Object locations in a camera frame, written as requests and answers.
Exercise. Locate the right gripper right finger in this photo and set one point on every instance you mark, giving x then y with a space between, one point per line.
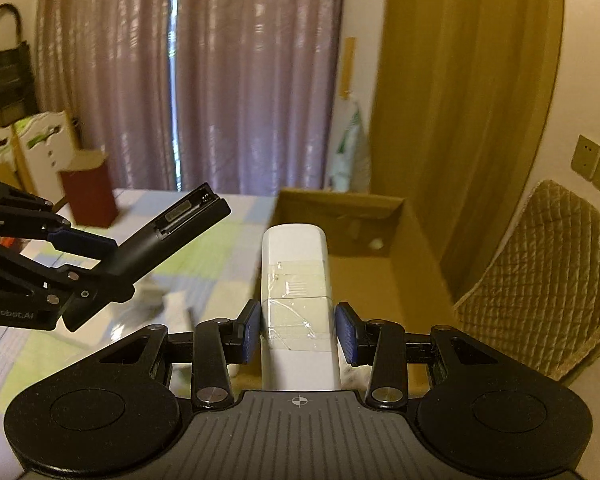
380 345

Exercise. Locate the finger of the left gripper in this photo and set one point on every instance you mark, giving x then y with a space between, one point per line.
34 296
32 218

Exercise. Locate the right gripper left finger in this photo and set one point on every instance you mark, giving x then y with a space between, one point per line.
218 343

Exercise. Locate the black remote control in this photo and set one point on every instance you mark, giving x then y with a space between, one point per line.
137 256

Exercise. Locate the dark red paper bag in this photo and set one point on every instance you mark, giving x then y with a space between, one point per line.
88 189

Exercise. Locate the plaid tablecloth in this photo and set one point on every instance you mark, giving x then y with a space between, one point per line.
212 275

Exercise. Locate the brown cardboard box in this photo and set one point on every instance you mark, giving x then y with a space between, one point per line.
378 259

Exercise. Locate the white carved chair back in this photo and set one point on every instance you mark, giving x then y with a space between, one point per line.
48 143

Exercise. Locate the black hanging bag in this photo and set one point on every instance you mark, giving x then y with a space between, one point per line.
17 89

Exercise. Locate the white green plastic bag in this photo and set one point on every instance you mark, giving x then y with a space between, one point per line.
348 170

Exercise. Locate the purple curtain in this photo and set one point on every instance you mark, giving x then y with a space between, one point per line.
236 93

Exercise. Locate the wall power socket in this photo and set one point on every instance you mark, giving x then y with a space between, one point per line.
586 160

